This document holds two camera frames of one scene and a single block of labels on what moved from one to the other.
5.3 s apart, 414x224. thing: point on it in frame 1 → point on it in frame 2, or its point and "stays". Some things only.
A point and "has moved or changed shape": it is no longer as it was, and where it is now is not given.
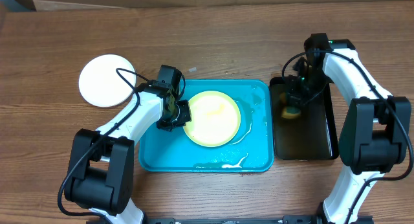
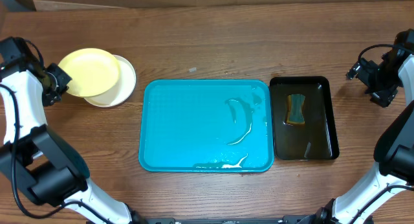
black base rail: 219,219 stays
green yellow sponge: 288,112 has moved or changed shape
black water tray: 312,136 stays
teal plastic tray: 251,151 stays
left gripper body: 180,118 → 57,84
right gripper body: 302,94 → 383,81
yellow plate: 215,118 → 93,71
